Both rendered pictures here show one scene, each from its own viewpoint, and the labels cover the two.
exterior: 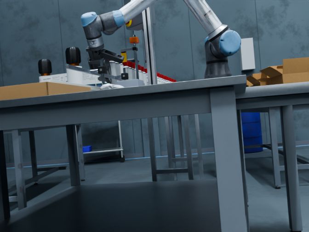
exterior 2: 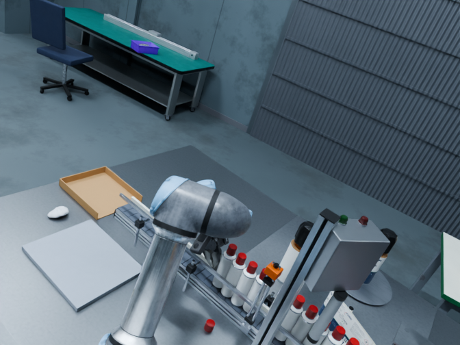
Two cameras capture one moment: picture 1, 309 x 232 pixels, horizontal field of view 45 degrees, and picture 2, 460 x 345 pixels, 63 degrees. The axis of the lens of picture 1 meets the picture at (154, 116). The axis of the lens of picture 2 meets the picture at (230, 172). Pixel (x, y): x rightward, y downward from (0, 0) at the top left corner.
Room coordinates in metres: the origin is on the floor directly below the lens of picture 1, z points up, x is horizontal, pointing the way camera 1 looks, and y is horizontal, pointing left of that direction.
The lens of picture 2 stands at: (2.12, -0.89, 1.98)
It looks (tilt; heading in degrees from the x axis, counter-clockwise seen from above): 29 degrees down; 105
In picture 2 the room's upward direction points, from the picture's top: 19 degrees clockwise
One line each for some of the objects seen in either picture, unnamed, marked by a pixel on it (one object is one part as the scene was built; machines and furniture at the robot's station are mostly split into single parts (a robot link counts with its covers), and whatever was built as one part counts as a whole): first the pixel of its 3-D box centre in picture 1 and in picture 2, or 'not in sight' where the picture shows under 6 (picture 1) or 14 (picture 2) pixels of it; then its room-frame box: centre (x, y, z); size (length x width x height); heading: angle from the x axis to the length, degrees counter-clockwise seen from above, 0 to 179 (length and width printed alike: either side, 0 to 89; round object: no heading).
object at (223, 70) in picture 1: (217, 70); not in sight; (2.02, -0.36, 0.97); 0.15 x 0.15 x 0.10
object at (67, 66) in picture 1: (116, 78); (208, 267); (1.87, 0.17, 0.96); 1.07 x 0.01 x 0.01; 167
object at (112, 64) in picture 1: (111, 74); (225, 265); (1.92, 0.20, 0.98); 0.05 x 0.05 x 0.20
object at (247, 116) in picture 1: (245, 128); not in sight; (6.40, -1.53, 0.39); 0.53 x 0.52 x 0.78; 85
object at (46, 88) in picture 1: (34, 95); (101, 190); (1.19, 0.37, 0.85); 0.30 x 0.26 x 0.04; 167
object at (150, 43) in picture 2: not in sight; (124, 57); (-1.02, 3.43, 0.41); 2.33 x 0.90 x 0.82; 175
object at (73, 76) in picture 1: (74, 73); (297, 252); (2.15, 0.43, 1.03); 0.09 x 0.09 x 0.30
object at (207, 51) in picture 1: (216, 48); not in sight; (2.02, -0.36, 1.08); 0.13 x 0.12 x 0.14; 13
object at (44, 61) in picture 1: (46, 81); (374, 255); (2.46, 0.69, 1.04); 0.09 x 0.09 x 0.29
